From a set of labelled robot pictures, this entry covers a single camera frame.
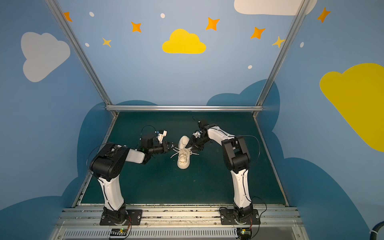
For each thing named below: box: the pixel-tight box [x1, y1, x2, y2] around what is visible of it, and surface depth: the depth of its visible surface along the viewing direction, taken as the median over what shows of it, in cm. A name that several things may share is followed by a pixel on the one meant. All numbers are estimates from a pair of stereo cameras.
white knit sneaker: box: [177, 135, 193, 170], surface depth 95 cm
